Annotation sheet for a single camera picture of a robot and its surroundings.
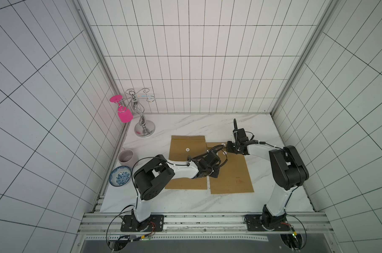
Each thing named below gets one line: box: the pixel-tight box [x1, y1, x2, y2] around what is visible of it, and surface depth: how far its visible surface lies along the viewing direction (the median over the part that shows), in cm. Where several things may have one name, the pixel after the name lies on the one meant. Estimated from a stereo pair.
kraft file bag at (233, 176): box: [205, 142, 255, 195], surface depth 87 cm
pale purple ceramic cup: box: [118, 147, 139, 169], surface depth 92 cm
